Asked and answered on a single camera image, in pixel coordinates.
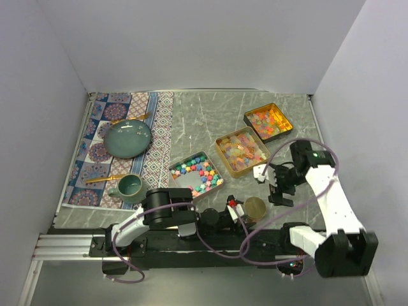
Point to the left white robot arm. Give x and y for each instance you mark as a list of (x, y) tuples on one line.
[(168, 207)]

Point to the gold fork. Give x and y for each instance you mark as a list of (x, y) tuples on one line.
[(140, 117)]

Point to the patterned placemat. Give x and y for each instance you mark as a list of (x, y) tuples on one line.
[(93, 161)]

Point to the black base bar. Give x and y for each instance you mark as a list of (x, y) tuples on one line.
[(165, 249)]

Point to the gold tin of pastel candies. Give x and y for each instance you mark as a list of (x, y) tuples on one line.
[(240, 151)]

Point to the clear plastic ball half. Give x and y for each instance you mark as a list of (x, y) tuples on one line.
[(250, 220)]

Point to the teal ceramic cup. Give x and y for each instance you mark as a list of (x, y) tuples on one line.
[(130, 189)]

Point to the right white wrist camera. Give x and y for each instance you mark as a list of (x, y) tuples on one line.
[(263, 173)]

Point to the round gold tin lid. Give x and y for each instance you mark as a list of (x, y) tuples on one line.
[(255, 208)]

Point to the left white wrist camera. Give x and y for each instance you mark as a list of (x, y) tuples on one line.
[(235, 210)]

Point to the teal ceramic plate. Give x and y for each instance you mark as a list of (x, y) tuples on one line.
[(127, 139)]

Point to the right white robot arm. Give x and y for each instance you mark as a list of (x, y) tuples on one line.
[(345, 248)]

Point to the gold tin of neon candies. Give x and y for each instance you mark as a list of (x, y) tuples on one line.
[(268, 122)]

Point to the gold spoon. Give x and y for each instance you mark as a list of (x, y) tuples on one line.
[(104, 179)]

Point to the pink tin of star candies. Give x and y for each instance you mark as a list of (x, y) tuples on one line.
[(198, 173)]

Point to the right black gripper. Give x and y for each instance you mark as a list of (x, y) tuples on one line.
[(276, 197)]

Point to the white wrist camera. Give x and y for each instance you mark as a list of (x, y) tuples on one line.
[(235, 210), (263, 173)]

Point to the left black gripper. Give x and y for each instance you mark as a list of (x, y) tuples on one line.
[(238, 229)]

